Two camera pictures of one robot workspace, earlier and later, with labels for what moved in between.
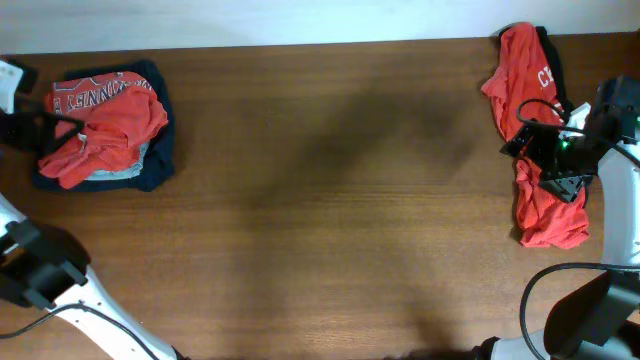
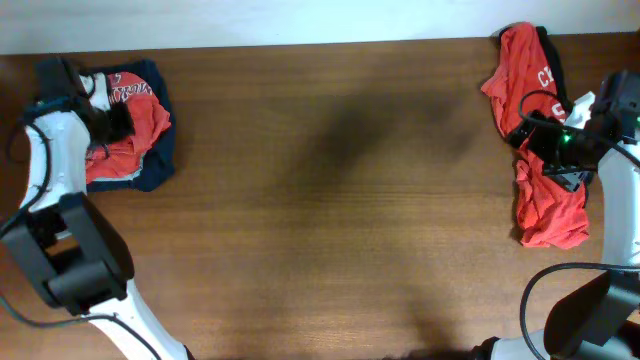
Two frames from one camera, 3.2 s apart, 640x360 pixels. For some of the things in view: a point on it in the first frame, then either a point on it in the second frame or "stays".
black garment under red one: (567, 106) stays
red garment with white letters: (523, 88) stays
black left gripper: (25, 122) → (125, 125)
